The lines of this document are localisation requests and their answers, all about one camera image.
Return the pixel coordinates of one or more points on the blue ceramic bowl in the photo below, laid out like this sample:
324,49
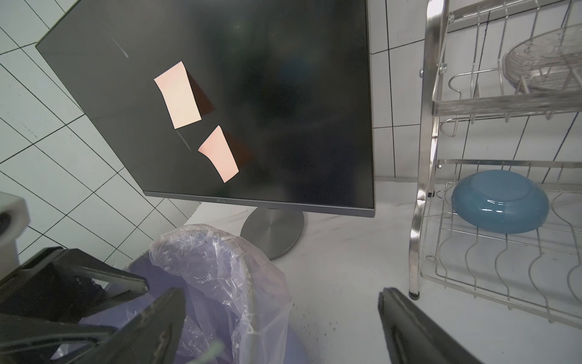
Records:
501,201

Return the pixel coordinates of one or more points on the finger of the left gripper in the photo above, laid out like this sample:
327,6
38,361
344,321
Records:
67,284
30,340

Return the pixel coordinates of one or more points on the black computer monitor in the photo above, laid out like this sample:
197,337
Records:
288,82

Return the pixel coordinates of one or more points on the clear glass plate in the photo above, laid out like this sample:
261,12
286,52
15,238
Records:
547,62

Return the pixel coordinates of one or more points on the metal wire dish rack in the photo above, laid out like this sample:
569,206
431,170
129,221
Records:
472,120

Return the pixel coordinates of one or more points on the round grey monitor stand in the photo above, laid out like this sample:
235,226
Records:
273,231

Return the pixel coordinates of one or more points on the purple bin with plastic bag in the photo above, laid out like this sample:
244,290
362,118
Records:
234,294

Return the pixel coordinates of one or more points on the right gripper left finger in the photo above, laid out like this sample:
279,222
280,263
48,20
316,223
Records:
148,330

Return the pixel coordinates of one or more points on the green narrow sticky note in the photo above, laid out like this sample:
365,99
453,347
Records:
214,350

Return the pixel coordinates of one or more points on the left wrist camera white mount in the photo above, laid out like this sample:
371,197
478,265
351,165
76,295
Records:
14,220

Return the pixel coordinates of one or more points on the pink sticky note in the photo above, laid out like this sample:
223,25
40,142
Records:
179,98
216,149

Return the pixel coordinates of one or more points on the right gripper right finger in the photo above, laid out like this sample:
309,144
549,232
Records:
413,337

